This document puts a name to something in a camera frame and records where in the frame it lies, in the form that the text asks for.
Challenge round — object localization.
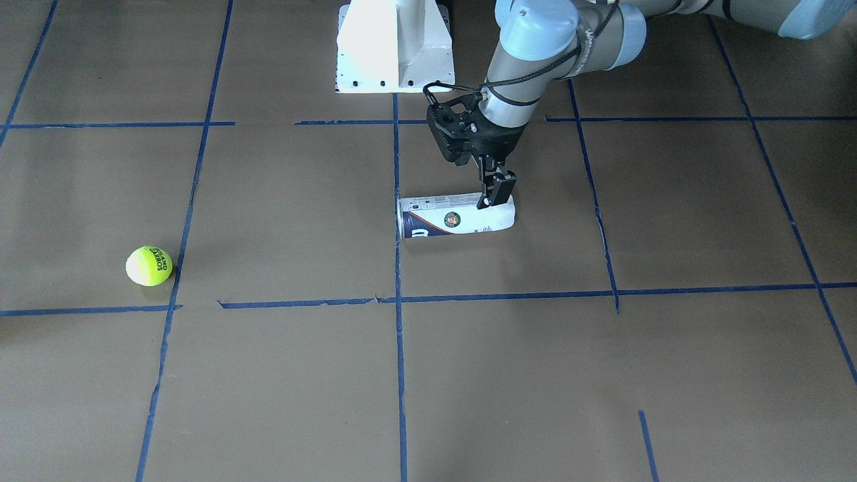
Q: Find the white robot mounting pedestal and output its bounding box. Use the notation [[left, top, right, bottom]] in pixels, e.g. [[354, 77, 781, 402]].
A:
[[335, 1, 455, 94]]

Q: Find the yellow Roland Garros tennis ball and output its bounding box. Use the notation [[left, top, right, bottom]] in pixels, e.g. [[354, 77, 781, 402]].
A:
[[125, 245, 173, 287]]

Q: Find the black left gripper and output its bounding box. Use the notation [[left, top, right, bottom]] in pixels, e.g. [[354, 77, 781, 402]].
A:
[[426, 92, 524, 210]]

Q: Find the clear tennis ball can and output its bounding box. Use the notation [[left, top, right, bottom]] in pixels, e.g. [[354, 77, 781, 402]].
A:
[[397, 193, 516, 238]]

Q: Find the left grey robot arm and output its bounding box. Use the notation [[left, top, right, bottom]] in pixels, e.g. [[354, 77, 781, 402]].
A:
[[422, 1, 853, 210]]

